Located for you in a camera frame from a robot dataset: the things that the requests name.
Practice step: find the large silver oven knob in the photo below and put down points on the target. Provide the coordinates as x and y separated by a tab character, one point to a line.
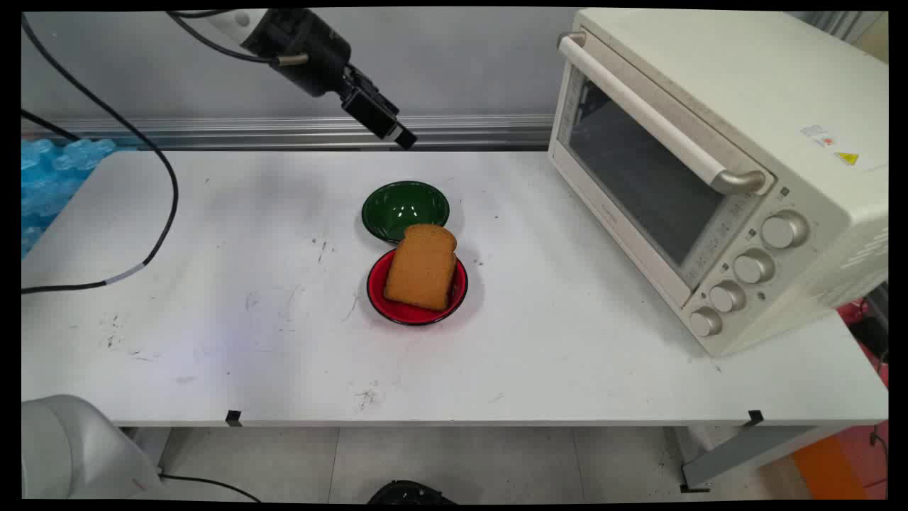
784	231

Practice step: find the white refrigerator drawer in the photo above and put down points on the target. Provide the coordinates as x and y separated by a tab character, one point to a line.
638	181

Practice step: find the brown bread slice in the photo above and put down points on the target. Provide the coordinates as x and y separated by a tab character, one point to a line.
422	270

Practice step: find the grey table leg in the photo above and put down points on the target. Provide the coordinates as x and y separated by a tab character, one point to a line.
752	454

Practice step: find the white label sticker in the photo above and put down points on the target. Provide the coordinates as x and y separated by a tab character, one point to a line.
817	135

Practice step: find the orange floor object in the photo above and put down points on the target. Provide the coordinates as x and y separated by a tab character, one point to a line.
830	468

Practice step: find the red bowl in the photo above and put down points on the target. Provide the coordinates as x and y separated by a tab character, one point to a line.
409	314

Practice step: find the cream toaster oven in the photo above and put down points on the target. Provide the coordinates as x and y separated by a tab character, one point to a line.
745	85

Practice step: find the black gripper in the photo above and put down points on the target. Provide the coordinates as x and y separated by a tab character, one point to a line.
305	50

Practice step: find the yellow warning sticker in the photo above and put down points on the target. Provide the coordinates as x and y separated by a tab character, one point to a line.
847	158

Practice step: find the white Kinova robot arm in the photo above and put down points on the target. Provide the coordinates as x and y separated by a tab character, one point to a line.
64	447

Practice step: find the red object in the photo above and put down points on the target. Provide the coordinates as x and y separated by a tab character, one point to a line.
862	333

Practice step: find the black round floor object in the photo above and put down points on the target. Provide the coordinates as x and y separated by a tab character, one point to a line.
411	493

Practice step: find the green bowl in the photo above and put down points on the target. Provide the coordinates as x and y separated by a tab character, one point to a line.
397	206

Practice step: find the black tape piece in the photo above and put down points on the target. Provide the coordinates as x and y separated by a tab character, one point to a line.
233	418
755	417

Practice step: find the aluminium rail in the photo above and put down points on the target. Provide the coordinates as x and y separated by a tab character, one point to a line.
284	131

